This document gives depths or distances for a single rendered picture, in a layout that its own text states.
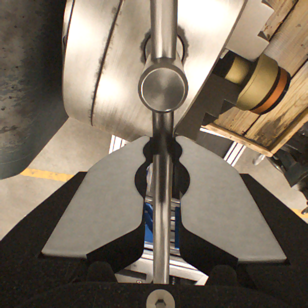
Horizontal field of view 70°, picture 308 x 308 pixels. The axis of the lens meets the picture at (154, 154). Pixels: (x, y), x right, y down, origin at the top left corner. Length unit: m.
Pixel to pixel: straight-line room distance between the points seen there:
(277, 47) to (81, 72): 0.47
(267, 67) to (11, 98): 0.32
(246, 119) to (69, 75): 0.51
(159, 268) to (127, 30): 0.18
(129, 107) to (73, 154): 1.78
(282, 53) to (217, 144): 0.98
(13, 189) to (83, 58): 2.47
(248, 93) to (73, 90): 0.23
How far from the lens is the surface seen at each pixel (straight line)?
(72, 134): 1.88
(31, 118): 0.31
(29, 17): 0.25
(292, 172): 0.81
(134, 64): 0.21
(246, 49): 0.35
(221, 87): 0.33
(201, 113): 0.30
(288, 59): 0.62
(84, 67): 0.22
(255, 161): 0.99
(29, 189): 2.55
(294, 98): 0.67
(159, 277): 0.18
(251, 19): 0.34
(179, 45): 0.21
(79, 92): 0.24
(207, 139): 1.47
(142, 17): 0.20
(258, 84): 0.35
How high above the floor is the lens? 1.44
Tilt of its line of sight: 53 degrees down
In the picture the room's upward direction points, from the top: 172 degrees counter-clockwise
